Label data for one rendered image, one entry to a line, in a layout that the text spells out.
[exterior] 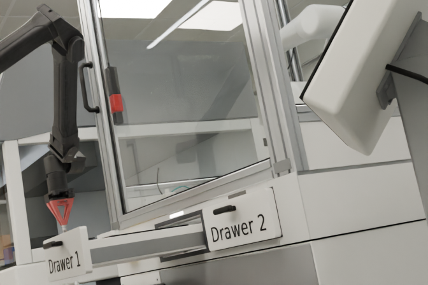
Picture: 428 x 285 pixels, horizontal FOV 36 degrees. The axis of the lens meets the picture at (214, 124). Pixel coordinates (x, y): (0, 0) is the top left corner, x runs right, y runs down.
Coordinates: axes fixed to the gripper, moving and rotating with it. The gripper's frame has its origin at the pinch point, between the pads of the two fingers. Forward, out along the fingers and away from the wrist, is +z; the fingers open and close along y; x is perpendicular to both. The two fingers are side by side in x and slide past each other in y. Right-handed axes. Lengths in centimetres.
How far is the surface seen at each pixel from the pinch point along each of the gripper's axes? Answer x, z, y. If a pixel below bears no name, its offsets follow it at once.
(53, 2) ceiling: -92, -176, 249
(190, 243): -20.9, 13.3, -36.6
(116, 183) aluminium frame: -24.6, -11.1, 15.9
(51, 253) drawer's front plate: 9.3, 8.6, -16.2
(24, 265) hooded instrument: 0, 9, 56
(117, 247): -0.9, 10.6, -37.4
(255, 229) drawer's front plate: -25, 13, -63
